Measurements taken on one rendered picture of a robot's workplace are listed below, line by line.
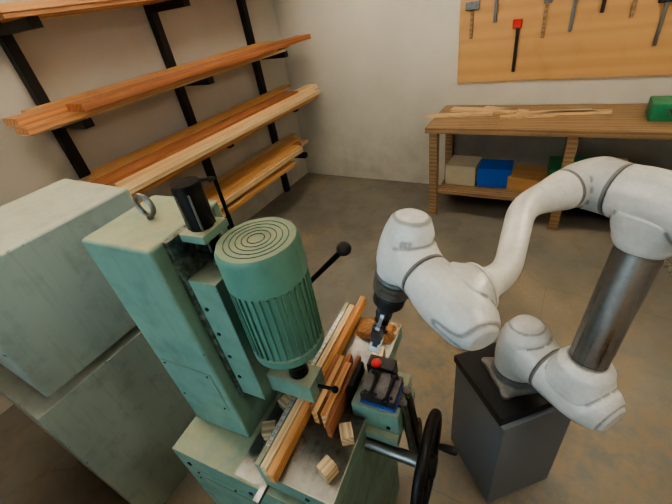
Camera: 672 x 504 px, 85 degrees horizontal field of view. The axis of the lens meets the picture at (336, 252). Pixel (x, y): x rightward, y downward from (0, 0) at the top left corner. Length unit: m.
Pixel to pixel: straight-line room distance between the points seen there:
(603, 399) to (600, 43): 2.88
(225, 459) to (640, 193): 1.27
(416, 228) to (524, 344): 0.76
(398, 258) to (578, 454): 1.68
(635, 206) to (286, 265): 0.75
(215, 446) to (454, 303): 0.93
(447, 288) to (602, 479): 1.66
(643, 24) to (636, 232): 2.79
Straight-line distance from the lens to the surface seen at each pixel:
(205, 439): 1.36
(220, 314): 0.88
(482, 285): 0.67
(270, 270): 0.69
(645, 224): 1.02
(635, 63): 3.75
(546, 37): 3.70
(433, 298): 0.65
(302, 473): 1.09
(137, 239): 0.87
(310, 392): 1.02
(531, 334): 1.35
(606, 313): 1.16
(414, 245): 0.70
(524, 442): 1.66
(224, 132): 3.21
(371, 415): 1.10
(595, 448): 2.27
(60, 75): 3.09
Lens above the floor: 1.88
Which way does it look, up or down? 35 degrees down
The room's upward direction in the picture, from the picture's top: 10 degrees counter-clockwise
